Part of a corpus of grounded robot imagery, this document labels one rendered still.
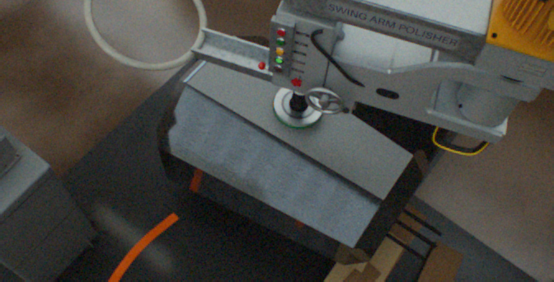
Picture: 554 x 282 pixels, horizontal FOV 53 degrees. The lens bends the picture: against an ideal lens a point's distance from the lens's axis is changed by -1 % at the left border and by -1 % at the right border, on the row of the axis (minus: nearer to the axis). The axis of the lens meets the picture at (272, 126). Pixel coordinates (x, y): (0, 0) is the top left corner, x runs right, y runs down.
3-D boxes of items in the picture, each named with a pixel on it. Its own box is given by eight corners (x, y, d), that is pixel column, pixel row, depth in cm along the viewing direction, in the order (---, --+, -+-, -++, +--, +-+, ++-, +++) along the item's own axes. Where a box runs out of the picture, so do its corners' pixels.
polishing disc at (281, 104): (304, 135, 233) (305, 134, 232) (264, 109, 238) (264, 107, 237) (332, 101, 242) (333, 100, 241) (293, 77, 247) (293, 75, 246)
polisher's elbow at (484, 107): (453, 80, 204) (471, 46, 187) (504, 85, 204) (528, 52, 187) (457, 124, 194) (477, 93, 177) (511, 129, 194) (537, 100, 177)
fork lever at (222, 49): (364, 78, 225) (367, 72, 221) (352, 117, 216) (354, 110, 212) (205, 28, 233) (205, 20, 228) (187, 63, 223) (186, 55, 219)
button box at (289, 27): (290, 72, 204) (296, 21, 180) (288, 77, 203) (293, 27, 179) (269, 66, 205) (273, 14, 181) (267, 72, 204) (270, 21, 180)
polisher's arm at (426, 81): (493, 116, 219) (551, 38, 176) (485, 166, 208) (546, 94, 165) (315, 63, 228) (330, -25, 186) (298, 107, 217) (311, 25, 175)
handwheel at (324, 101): (347, 100, 212) (354, 77, 199) (340, 120, 207) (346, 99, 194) (309, 88, 214) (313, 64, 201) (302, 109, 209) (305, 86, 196)
